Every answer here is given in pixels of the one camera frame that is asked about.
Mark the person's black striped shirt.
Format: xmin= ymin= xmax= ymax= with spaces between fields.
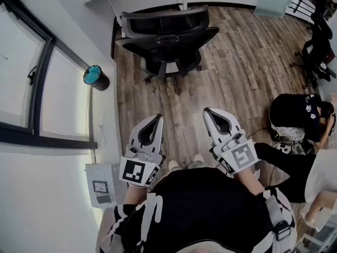
xmin=97 ymin=167 xmax=298 ymax=253

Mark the black office chair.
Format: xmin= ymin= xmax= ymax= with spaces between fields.
xmin=115 ymin=5 xmax=220 ymax=96

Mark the white paper box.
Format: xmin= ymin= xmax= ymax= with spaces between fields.
xmin=84 ymin=162 xmax=121 ymax=209

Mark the person's right forearm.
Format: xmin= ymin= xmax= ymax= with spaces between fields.
xmin=233 ymin=166 xmax=265 ymax=194

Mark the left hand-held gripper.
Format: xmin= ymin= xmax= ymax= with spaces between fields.
xmin=120 ymin=113 xmax=166 ymax=188

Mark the black swivel chair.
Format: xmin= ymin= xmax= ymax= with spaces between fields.
xmin=289 ymin=0 xmax=337 ymax=89

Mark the grey shoulder strap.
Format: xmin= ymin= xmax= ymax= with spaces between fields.
xmin=264 ymin=191 xmax=295 ymax=242

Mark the black framed window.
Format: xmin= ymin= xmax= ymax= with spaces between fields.
xmin=0 ymin=0 xmax=98 ymax=150

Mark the white wall cable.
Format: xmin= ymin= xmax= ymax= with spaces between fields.
xmin=93 ymin=112 xmax=106 ymax=163

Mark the person's left forearm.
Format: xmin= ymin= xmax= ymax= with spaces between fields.
xmin=123 ymin=182 xmax=152 ymax=208

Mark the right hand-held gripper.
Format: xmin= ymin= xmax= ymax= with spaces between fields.
xmin=202 ymin=107 xmax=261 ymax=175

